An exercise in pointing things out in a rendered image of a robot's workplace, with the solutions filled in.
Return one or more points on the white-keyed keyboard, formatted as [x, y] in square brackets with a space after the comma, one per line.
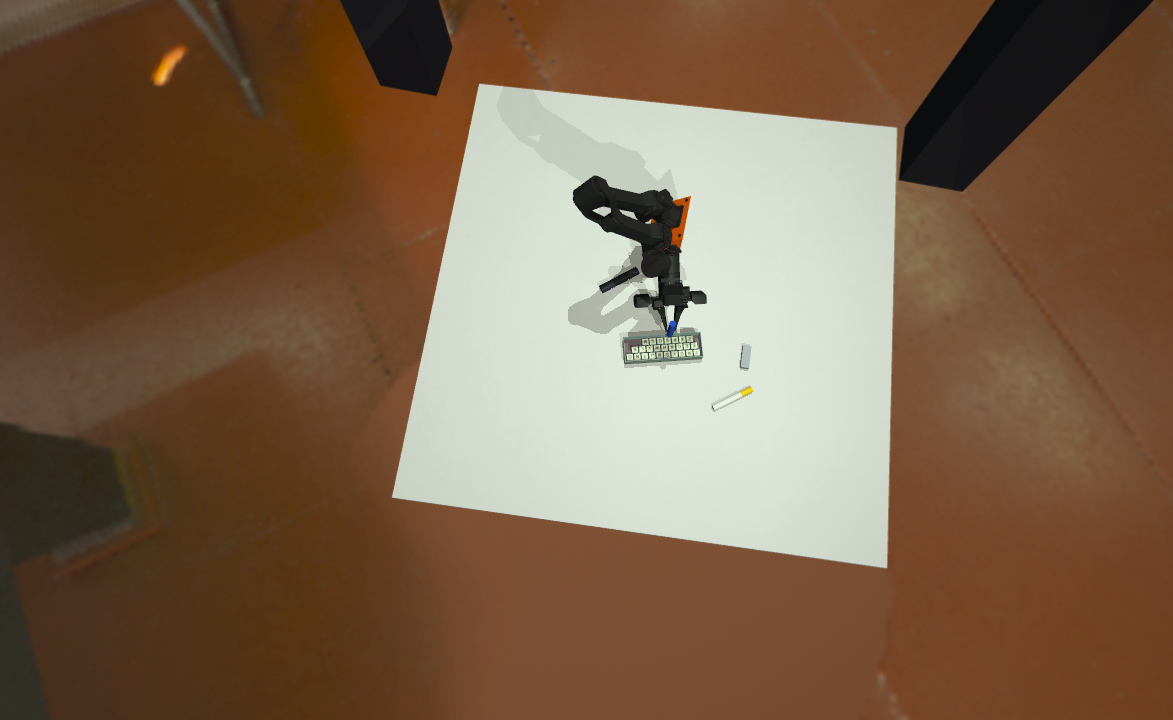
[660, 348]

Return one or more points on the white and yellow cylinder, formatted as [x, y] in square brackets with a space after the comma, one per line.
[732, 398]

